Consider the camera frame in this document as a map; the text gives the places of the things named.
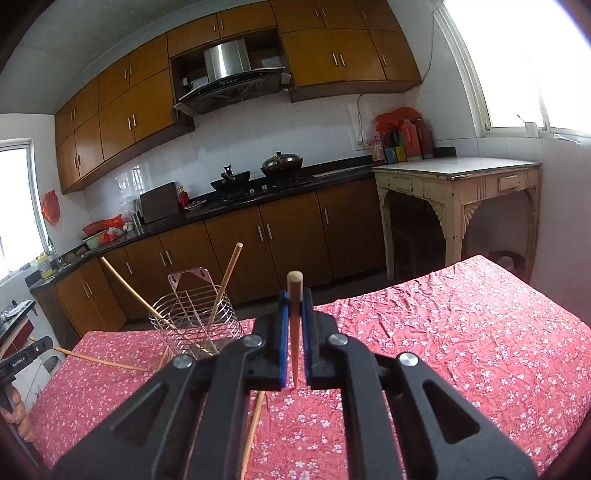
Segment sliding window with frame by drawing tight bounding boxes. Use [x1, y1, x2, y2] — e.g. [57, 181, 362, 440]
[0, 141, 47, 278]

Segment brown lower kitchen cabinets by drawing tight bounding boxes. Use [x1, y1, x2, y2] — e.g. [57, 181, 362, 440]
[34, 178, 386, 337]

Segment dark side table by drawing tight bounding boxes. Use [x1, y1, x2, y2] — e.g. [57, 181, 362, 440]
[0, 300, 38, 356]

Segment orange plastic bottle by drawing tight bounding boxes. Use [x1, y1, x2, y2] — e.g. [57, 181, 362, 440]
[401, 119, 419, 161]

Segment large bright window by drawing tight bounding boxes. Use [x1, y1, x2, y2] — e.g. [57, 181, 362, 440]
[436, 0, 591, 139]

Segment red floral tablecloth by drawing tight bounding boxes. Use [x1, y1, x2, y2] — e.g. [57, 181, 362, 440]
[25, 254, 580, 480]

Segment worn white wooden table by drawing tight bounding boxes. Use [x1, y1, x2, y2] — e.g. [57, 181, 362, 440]
[372, 157, 542, 280]

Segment dark pot with lid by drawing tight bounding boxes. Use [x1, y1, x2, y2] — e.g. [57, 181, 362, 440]
[261, 151, 304, 178]

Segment dark sauce bottle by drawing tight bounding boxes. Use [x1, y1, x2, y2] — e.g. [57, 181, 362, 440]
[416, 117, 435, 160]

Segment steel range hood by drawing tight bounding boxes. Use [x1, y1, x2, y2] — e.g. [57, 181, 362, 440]
[173, 39, 287, 116]

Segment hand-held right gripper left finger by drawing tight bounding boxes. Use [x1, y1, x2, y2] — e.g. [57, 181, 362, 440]
[53, 290, 291, 480]

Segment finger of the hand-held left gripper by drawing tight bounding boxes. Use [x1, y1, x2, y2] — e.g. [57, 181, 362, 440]
[28, 335, 55, 357]

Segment black gas stove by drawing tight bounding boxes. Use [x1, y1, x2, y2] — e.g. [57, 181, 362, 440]
[210, 175, 315, 201]

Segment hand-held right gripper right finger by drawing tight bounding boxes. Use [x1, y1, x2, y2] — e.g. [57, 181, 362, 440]
[300, 290, 539, 480]

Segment black kitchen countertop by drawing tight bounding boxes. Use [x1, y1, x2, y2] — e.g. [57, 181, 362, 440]
[30, 147, 458, 289]

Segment black wok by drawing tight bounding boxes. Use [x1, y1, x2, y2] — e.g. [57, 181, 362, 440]
[210, 164, 252, 190]

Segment person's left hand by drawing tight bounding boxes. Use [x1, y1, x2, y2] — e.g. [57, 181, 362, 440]
[0, 388, 35, 441]

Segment red hanging wall bag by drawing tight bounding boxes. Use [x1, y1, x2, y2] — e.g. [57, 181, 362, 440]
[41, 190, 62, 225]

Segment steel wire utensil holder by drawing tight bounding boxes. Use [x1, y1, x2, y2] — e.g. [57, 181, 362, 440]
[148, 270, 245, 361]

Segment steel sink faucet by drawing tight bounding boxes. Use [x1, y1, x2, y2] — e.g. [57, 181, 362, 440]
[46, 237, 65, 268]

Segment brown upper wall cabinets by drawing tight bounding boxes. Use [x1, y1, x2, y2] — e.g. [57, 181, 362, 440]
[54, 0, 422, 195]

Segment dark wooden cutting board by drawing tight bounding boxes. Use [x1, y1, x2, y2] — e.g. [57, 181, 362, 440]
[139, 181, 181, 224]

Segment dark red stool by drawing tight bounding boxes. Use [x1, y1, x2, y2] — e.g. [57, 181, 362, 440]
[485, 249, 525, 278]

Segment wooden chopstick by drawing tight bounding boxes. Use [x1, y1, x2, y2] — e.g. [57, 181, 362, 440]
[287, 271, 303, 386]
[100, 257, 213, 356]
[30, 338, 153, 372]
[205, 242, 244, 330]
[240, 391, 267, 480]

